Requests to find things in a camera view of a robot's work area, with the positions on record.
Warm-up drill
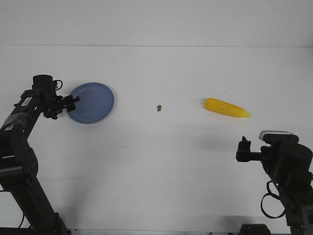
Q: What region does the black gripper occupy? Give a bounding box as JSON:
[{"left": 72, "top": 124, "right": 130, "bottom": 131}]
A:
[
  {"left": 43, "top": 95, "right": 80, "bottom": 119},
  {"left": 236, "top": 136, "right": 271, "bottom": 162}
]

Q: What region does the blue round plate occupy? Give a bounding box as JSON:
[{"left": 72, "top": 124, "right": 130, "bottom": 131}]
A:
[{"left": 68, "top": 82, "right": 115, "bottom": 124}]

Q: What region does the yellow corn cob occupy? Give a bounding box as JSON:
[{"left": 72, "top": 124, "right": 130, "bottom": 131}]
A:
[{"left": 203, "top": 98, "right": 251, "bottom": 118}]

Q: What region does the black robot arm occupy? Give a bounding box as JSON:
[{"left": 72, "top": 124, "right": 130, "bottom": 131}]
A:
[
  {"left": 0, "top": 74, "right": 79, "bottom": 235},
  {"left": 236, "top": 131, "right": 313, "bottom": 235}
]

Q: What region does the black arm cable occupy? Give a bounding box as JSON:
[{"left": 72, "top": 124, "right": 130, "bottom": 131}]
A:
[
  {"left": 260, "top": 180, "right": 287, "bottom": 219},
  {"left": 19, "top": 208, "right": 32, "bottom": 230}
]

